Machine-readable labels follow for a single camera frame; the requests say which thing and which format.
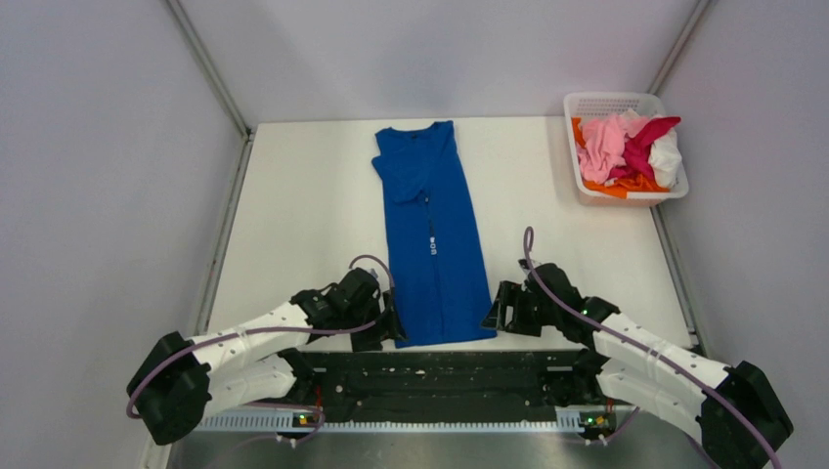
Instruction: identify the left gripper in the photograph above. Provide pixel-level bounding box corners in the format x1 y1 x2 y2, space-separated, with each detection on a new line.
343 289 408 352

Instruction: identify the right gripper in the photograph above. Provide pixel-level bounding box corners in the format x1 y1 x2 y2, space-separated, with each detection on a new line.
481 279 561 336

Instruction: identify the blue printed t-shirt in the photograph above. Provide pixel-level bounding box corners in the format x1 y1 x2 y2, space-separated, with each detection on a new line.
371 121 497 349

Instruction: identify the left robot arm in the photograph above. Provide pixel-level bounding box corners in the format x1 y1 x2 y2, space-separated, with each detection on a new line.
126 268 406 446

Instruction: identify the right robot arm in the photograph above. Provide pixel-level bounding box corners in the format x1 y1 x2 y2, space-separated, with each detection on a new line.
481 261 794 468

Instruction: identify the orange t-shirt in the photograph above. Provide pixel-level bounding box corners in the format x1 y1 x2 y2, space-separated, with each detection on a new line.
573 132 670 199

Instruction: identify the pink t-shirt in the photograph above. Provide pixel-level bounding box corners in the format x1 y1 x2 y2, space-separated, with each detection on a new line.
571 109 650 186

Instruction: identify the magenta t-shirt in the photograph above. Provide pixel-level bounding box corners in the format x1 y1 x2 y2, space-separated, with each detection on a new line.
609 116 681 186

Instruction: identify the white t-shirt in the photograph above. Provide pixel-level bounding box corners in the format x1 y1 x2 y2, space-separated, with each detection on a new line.
648 128 682 189

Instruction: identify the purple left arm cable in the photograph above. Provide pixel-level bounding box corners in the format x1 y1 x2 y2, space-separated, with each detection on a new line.
124 254 396 448

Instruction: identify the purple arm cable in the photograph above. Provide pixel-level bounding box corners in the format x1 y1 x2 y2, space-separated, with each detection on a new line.
521 226 784 469
124 254 396 448

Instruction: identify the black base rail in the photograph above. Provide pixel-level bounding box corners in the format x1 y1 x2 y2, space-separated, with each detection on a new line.
242 349 639 427

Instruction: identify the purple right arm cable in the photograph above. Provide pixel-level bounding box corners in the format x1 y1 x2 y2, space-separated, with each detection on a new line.
521 226 784 469

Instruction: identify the white slotted cable duct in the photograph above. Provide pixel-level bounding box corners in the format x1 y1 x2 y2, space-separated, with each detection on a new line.
196 407 610 434

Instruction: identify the right corner aluminium post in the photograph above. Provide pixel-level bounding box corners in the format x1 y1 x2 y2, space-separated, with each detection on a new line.
647 0 718 95

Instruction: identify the corner aluminium post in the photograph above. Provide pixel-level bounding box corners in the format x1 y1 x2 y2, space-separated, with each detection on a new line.
647 0 718 95
161 0 251 140

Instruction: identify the left corner aluminium post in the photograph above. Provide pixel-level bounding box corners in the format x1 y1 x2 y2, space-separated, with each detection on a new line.
161 0 251 140

